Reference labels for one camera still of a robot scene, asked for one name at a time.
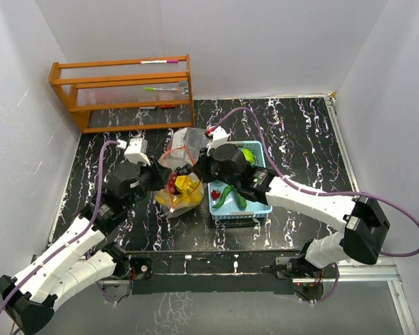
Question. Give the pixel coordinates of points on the light green round fruit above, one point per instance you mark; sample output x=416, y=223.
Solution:
x=250, y=158

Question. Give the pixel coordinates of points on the green chili pepper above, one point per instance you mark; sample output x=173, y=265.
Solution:
x=222, y=197

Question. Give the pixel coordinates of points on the pink white marker pen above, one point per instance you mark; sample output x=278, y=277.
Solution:
x=160, y=61

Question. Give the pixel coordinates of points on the red strawberry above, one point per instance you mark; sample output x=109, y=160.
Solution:
x=215, y=195

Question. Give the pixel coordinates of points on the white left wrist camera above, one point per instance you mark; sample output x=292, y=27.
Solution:
x=135, y=150

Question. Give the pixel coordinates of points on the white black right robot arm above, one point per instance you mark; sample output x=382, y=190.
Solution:
x=358, y=220

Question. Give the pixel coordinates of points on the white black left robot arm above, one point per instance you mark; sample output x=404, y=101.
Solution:
x=31, y=297

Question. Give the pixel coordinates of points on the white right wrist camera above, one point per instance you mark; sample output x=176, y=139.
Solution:
x=217, y=136

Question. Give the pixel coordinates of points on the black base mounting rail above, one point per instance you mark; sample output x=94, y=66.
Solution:
x=149, y=272

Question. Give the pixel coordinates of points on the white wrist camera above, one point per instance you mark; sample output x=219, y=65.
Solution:
x=135, y=150
x=217, y=136

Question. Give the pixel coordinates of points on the light blue plastic basket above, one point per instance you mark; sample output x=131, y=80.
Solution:
x=230, y=209

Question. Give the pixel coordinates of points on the red grape bunch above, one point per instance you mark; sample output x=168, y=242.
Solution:
x=171, y=187

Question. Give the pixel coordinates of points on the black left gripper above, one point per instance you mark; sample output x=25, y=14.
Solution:
x=160, y=174

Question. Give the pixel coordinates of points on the black grape bunch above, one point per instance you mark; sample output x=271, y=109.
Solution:
x=184, y=170

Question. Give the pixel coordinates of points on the small grey clip box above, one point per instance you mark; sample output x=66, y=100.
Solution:
x=183, y=87

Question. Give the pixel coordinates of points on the green white marker pen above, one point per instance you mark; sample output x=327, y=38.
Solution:
x=172, y=89

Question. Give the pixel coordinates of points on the yellow banana bunch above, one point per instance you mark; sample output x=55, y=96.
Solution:
x=190, y=193

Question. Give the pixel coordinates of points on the clear zip top bag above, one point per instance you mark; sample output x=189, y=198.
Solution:
x=184, y=148

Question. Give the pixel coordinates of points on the orange wooden shelf rack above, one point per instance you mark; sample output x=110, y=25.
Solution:
x=86, y=89

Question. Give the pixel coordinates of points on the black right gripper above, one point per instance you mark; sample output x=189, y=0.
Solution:
x=201, y=167

